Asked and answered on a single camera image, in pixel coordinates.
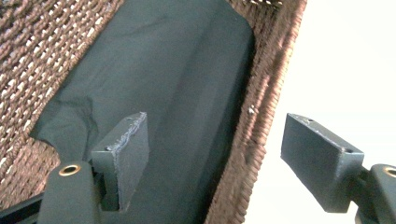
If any black cloth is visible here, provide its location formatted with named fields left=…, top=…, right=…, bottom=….
left=29, top=0, right=257, bottom=224

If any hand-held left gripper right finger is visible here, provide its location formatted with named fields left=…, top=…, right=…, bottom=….
left=280, top=112, right=365, bottom=214

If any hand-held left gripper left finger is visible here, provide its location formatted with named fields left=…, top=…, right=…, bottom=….
left=91, top=111, right=150, bottom=213

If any brown wicker basket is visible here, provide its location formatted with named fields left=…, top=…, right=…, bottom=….
left=0, top=0, right=309, bottom=224

